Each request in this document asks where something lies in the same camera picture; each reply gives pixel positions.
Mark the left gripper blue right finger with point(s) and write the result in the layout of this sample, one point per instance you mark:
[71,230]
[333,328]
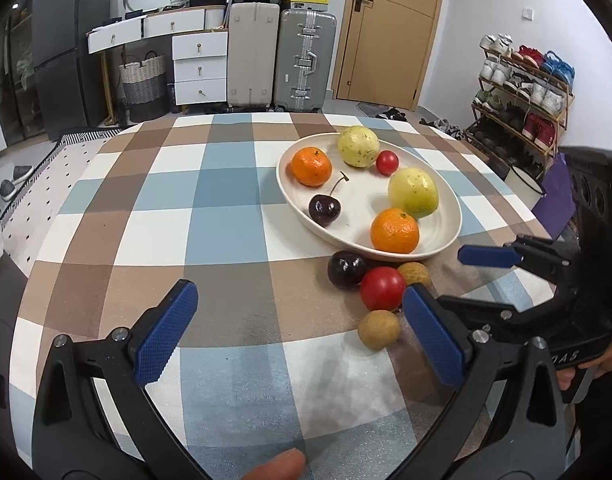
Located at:
[525,439]

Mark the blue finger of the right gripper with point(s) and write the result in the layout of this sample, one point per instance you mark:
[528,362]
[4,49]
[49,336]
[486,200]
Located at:
[508,324]
[551,260]

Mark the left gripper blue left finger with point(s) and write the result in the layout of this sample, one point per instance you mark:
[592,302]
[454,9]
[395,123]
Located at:
[93,417]

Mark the brown longan with stem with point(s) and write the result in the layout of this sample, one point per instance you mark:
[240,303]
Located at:
[378,329]

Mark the red cherry tomato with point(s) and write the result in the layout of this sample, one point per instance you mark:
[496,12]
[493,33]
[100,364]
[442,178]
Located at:
[382,288]
[387,163]

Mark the green-yellow passion fruit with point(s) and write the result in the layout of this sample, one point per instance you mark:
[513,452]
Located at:
[413,191]

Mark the large orange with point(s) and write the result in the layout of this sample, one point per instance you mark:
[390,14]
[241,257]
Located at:
[393,230]

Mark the pale yellow spotted fruit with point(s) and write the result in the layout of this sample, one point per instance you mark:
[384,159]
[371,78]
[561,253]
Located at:
[358,146]

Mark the dark cherry with stem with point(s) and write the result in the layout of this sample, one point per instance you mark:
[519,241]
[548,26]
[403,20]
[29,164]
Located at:
[325,208]

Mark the small mandarin orange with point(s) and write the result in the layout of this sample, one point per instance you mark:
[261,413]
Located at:
[311,167]

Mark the person's right hand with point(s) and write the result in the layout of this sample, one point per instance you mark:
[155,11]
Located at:
[603,365]

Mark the person's left hand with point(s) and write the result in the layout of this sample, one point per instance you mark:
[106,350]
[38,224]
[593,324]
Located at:
[289,465]

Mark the purple bag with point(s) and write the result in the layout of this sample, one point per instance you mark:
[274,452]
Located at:
[556,208]

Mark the shoe rack with shoes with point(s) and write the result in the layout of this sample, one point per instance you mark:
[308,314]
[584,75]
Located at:
[521,108]

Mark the shoes on floor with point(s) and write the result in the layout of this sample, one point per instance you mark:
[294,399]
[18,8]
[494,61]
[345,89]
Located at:
[404,120]

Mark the cream round plate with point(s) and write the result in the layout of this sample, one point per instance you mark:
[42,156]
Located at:
[363,194]

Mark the checkered tablecloth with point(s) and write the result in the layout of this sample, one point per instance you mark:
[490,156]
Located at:
[271,360]

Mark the grey slippers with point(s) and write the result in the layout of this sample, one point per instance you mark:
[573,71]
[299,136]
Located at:
[20,175]

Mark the wooden door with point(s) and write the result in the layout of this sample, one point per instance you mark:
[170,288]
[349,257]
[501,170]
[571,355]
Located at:
[384,49]

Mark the silver suitcase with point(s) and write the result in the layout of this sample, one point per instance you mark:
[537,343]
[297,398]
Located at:
[304,57]

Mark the woven laundry basket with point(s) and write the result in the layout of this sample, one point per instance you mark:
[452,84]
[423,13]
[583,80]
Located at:
[145,88]

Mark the beige suitcase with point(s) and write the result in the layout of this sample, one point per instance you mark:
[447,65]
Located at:
[252,45]

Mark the white drawer desk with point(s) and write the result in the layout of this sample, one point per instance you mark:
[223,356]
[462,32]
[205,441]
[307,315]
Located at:
[199,48]

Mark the black refrigerator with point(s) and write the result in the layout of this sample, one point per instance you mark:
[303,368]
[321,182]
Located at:
[69,78]

